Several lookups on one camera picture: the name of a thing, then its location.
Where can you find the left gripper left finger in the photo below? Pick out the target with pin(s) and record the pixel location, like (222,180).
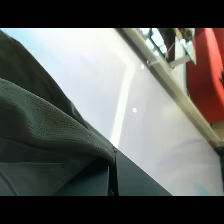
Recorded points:
(93,185)

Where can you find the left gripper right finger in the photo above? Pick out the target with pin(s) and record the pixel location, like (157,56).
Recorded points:
(136,181)

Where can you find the dark green sweatshirt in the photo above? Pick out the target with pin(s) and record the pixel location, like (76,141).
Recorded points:
(40,126)

